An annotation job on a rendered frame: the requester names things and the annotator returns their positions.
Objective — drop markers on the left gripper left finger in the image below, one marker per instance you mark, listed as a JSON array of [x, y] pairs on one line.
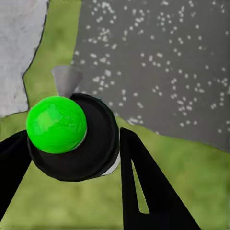
[[14, 162]]

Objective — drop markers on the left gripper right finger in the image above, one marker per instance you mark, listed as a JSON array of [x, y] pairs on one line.
[[167, 211]]

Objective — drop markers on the insectifuge atomizer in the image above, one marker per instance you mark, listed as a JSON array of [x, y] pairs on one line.
[[73, 137]]

